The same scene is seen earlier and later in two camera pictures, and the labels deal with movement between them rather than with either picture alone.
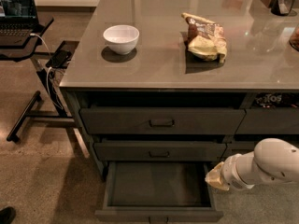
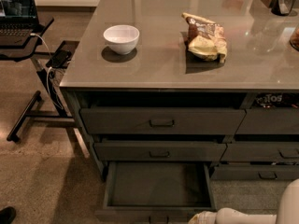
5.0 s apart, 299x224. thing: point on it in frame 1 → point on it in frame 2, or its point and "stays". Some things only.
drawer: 159,151 stays
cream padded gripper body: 234,173 → 228,217
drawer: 157,191 stays
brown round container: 294,38 stays
